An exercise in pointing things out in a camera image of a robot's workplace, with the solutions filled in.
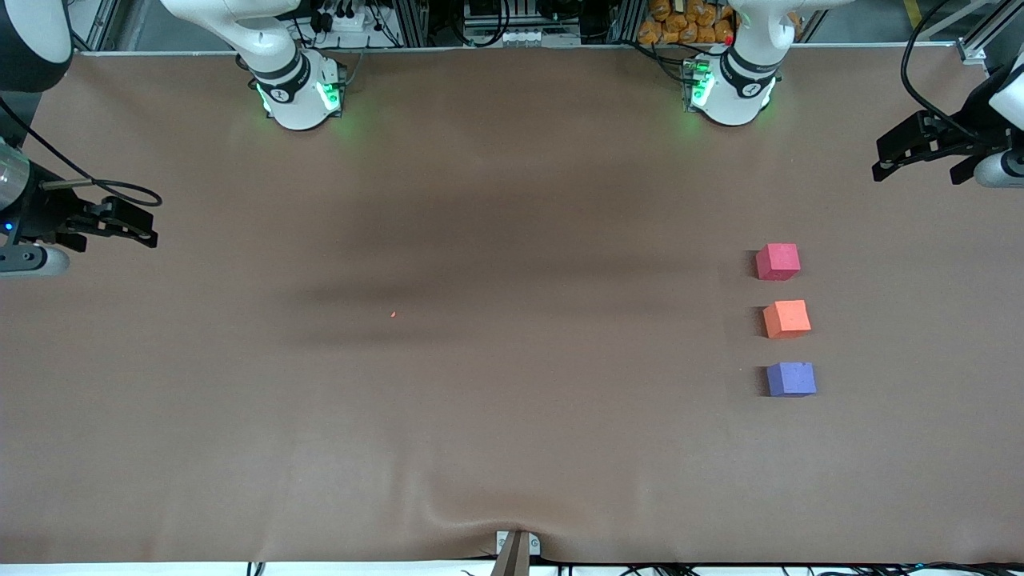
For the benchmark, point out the brown table mat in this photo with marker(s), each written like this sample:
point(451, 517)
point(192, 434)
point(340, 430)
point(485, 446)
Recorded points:
point(512, 440)

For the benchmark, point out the aluminium frame struts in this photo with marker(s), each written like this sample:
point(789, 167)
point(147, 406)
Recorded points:
point(100, 24)

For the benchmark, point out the pile of orange netted items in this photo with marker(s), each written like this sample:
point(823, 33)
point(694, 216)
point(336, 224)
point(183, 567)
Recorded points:
point(680, 24)

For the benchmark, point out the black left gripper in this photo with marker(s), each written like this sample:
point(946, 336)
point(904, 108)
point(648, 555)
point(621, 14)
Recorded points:
point(970, 130)

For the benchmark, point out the red foam block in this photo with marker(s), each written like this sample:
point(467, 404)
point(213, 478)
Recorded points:
point(778, 262)

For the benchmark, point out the grey metal bracket plate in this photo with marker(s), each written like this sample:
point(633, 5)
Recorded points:
point(534, 546)

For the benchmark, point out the white terminal block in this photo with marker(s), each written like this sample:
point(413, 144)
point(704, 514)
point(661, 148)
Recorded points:
point(520, 36)

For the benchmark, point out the brown camera post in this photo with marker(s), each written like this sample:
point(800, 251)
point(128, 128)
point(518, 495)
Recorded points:
point(512, 560)

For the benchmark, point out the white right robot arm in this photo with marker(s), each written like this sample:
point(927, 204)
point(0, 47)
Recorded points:
point(292, 96)

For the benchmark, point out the aluminium frame corner profile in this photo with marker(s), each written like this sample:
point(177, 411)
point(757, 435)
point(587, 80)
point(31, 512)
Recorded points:
point(972, 50)

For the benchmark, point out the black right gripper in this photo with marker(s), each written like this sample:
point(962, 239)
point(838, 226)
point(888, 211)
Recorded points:
point(44, 212)

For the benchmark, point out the orange foam block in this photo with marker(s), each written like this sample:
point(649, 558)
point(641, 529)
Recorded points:
point(786, 319)

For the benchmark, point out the white power strip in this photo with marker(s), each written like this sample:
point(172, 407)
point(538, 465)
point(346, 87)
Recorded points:
point(348, 20)

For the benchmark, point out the purple foam block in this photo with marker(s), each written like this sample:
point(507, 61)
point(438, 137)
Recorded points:
point(791, 379)

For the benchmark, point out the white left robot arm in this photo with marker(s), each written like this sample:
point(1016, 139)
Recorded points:
point(736, 100)

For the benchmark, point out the aluminium frame pillar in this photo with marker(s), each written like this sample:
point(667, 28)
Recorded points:
point(628, 20)
point(412, 24)

